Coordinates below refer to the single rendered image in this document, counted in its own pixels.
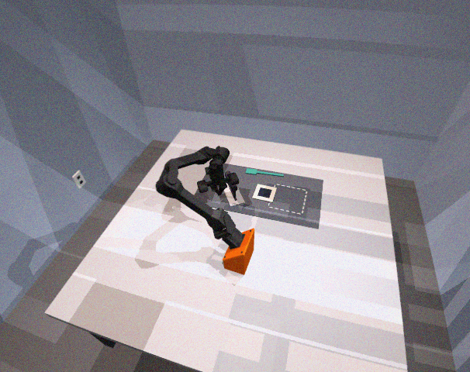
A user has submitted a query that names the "small trowel with black handle and white blade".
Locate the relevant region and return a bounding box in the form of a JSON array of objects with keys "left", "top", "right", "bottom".
[{"left": 224, "top": 171, "right": 244, "bottom": 206}]

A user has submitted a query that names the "cream square tile with dark center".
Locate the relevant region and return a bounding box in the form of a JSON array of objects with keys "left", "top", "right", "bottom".
[{"left": 252, "top": 184, "right": 277, "bottom": 202}]

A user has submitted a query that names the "teal flat paddle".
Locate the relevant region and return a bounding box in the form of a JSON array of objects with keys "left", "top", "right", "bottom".
[{"left": 246, "top": 168, "right": 284, "bottom": 177}]

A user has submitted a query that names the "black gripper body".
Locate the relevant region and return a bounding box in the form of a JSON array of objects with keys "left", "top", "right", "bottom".
[{"left": 197, "top": 172, "right": 239, "bottom": 193}]

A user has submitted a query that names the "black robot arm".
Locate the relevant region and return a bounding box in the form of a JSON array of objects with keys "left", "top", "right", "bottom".
[{"left": 156, "top": 146, "right": 246, "bottom": 250}]

